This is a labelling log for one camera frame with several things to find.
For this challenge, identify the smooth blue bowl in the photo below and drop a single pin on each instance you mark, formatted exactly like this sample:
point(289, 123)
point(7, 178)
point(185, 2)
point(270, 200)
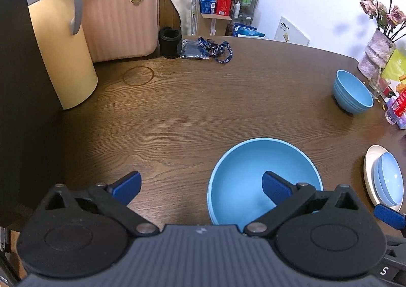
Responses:
point(241, 172)

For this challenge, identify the small ribbed blue bowl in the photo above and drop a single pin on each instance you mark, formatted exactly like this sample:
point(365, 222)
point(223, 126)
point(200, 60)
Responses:
point(352, 90)

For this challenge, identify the cream plate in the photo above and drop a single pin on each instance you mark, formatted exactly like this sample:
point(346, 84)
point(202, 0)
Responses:
point(369, 172)

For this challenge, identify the red box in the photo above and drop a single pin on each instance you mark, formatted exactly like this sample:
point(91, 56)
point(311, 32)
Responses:
point(222, 1)

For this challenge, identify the cardboard box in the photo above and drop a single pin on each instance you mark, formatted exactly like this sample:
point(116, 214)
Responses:
point(214, 23)

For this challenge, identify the red snack packet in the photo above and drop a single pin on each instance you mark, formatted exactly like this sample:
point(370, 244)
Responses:
point(400, 106)

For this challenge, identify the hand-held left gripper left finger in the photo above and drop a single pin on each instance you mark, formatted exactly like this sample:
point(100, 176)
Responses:
point(128, 187)

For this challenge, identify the blue box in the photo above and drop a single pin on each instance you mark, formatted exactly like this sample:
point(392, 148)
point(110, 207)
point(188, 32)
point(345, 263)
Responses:
point(207, 3)

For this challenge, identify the black paper bag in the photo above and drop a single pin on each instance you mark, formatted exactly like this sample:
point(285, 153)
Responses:
point(19, 99)

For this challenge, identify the metal storage rack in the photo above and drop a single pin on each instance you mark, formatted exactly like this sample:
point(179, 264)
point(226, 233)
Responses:
point(249, 7)

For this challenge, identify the pink suitcase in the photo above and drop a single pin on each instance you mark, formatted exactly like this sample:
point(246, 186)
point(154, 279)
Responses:
point(120, 26)

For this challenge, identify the large blue plate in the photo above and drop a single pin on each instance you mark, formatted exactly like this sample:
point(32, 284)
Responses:
point(376, 176)

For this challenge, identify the blue pack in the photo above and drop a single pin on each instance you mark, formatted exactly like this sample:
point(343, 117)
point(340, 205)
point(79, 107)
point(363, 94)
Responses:
point(249, 30)

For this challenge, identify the white bottle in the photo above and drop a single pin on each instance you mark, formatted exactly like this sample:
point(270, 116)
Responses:
point(237, 10)

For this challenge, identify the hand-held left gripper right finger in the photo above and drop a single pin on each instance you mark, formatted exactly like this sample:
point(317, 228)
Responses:
point(276, 187)

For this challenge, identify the green packet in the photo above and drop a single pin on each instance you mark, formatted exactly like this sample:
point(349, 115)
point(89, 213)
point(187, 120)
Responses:
point(396, 64)

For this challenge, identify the small blue plate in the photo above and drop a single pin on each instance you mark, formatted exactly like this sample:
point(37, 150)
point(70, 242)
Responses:
point(391, 179)

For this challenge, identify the brown chair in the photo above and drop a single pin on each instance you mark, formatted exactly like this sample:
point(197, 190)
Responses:
point(168, 10)

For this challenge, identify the pink vase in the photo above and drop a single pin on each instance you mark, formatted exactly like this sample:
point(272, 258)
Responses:
point(376, 52)

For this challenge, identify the dried rose bouquet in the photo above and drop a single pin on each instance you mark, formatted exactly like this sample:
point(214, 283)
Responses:
point(371, 4)

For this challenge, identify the black cylinder cap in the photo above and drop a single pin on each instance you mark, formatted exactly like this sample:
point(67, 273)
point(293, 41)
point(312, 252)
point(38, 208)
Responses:
point(169, 44)

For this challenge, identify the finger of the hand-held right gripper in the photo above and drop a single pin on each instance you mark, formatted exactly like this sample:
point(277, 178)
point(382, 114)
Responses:
point(391, 217)

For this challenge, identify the clear glass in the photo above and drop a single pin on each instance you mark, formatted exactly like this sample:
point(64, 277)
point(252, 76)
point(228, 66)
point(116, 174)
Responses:
point(376, 83)

